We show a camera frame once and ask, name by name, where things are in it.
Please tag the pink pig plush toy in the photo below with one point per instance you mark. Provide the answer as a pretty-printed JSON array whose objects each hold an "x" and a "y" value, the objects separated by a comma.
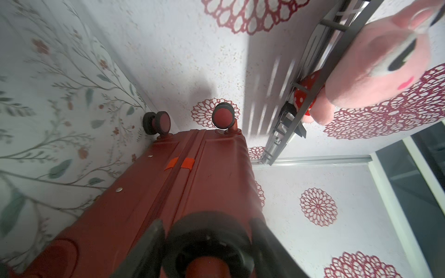
[{"x": 387, "y": 57}]

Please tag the aluminium frame back rail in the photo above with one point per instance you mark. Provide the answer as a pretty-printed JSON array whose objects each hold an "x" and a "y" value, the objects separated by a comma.
[{"x": 316, "y": 160}]

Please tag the red hard-shell suitcase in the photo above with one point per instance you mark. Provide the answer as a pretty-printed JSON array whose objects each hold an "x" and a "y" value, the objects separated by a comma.
[{"x": 200, "y": 183}]

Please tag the grey metal wall shelf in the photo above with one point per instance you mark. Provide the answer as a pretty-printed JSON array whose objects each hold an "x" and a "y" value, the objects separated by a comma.
[{"x": 327, "y": 44}]

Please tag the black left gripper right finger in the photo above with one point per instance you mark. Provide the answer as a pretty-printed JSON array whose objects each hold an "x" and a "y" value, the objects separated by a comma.
[{"x": 270, "y": 257}]

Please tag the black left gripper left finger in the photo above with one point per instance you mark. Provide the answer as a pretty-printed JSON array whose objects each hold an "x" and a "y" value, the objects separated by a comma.
[{"x": 145, "y": 259}]

